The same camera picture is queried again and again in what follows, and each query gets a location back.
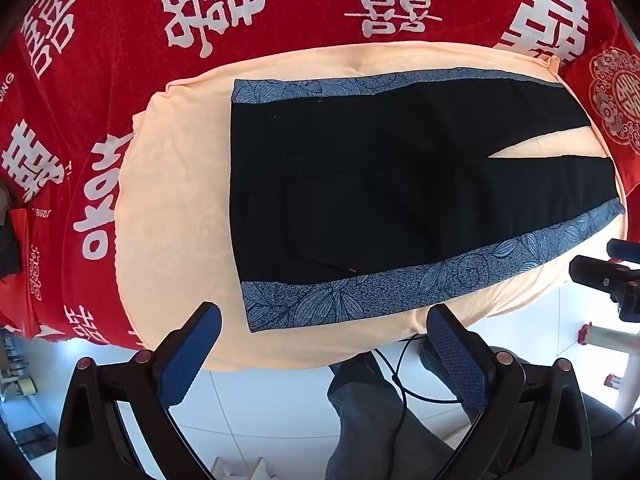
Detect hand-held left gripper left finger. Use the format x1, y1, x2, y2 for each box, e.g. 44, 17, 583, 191
56, 301, 223, 480

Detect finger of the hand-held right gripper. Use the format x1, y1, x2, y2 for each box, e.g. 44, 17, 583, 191
606, 239, 640, 262
570, 255, 640, 302

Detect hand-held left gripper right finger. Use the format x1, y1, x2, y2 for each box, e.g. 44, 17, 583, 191
425, 304, 592, 480

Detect black pants with blue floral trim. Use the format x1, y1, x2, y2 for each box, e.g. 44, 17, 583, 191
229, 71, 627, 333

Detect white metal stand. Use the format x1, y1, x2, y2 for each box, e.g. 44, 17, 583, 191
579, 320, 640, 413

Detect red pillow with white ornament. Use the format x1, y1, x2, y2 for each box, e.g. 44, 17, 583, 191
557, 25, 640, 241

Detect person's leg in grey jeans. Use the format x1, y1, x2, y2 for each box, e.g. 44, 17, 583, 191
325, 345, 483, 480

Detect peach blanket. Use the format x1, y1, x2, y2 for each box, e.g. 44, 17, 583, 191
114, 40, 628, 374

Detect dark cloth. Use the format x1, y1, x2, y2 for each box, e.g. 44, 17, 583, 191
0, 180, 22, 281

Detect red printed blanket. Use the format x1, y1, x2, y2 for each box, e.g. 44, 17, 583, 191
0, 0, 640, 350

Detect black cable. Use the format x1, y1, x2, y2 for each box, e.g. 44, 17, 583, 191
372, 332, 466, 463

